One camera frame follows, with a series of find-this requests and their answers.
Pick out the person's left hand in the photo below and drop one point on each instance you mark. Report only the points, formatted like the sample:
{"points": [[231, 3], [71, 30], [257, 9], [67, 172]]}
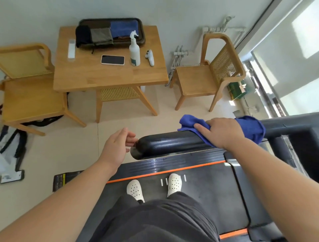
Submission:
{"points": [[114, 152]]}

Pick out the person's right hand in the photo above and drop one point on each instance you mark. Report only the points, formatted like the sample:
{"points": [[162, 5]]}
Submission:
{"points": [[223, 132]]}

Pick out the blue cleaning cloth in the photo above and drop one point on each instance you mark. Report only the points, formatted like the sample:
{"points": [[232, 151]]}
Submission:
{"points": [[251, 129]]}

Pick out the black treadmill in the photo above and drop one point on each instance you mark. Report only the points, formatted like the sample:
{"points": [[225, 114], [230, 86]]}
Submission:
{"points": [[211, 179]]}

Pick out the person's left forearm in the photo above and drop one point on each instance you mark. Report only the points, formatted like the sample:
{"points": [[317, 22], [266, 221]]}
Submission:
{"points": [[62, 207]]}

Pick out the person's right forearm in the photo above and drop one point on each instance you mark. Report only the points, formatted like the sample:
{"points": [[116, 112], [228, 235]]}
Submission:
{"points": [[274, 179]]}

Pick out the person's left white clog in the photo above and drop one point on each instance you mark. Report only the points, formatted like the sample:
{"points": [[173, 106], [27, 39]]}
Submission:
{"points": [[134, 189]]}

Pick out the person's white clog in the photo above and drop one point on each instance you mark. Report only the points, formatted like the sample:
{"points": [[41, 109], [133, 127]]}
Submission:
{"points": [[174, 183], [134, 189]]}

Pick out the person's right white clog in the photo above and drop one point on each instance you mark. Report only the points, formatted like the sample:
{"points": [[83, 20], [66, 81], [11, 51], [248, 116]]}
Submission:
{"points": [[174, 183]]}

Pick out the person's black shorts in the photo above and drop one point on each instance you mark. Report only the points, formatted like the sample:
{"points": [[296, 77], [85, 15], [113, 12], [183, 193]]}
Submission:
{"points": [[154, 219]]}

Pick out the white remote control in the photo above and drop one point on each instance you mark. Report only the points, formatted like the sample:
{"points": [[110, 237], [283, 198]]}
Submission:
{"points": [[71, 49]]}

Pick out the green gift bag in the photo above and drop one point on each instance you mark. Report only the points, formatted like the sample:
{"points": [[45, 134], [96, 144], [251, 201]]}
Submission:
{"points": [[235, 89]]}

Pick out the wooden rattan chair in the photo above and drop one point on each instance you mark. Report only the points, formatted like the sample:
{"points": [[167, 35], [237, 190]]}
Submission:
{"points": [[197, 79], [30, 97]]}

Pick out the metal window track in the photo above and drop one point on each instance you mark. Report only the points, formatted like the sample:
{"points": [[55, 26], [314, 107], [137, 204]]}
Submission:
{"points": [[264, 89]]}

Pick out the wooden table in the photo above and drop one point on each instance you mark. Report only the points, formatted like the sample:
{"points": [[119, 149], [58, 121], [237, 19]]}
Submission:
{"points": [[87, 74]]}

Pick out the white pipe manifold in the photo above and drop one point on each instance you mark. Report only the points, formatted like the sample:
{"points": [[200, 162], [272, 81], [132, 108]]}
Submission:
{"points": [[179, 53]]}

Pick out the smartphone with white case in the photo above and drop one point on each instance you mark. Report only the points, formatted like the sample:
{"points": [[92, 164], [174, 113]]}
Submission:
{"points": [[112, 60]]}

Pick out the white spray bottle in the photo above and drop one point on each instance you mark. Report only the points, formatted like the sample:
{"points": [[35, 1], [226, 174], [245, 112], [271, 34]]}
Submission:
{"points": [[134, 54]]}

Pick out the small white handheld device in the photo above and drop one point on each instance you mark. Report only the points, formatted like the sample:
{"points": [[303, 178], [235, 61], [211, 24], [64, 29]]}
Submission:
{"points": [[150, 58]]}

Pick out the brown patterned cloth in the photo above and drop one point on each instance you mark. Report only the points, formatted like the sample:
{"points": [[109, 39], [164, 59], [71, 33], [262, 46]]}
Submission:
{"points": [[123, 38]]}

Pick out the folded grey cloth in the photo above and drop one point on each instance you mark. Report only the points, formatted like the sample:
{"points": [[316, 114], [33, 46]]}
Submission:
{"points": [[101, 36]]}

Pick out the folded black cloth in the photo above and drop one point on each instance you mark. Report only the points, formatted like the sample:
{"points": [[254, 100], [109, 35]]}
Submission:
{"points": [[83, 36]]}

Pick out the folded blue cloth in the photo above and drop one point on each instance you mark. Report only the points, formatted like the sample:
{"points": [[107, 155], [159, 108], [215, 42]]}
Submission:
{"points": [[124, 28]]}

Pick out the dark brown slatted tray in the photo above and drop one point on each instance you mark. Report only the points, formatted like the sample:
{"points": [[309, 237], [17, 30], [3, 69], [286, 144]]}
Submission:
{"points": [[99, 23]]}

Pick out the white wall heating pipes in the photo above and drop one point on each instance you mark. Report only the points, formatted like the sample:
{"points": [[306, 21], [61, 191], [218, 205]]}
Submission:
{"points": [[216, 29]]}

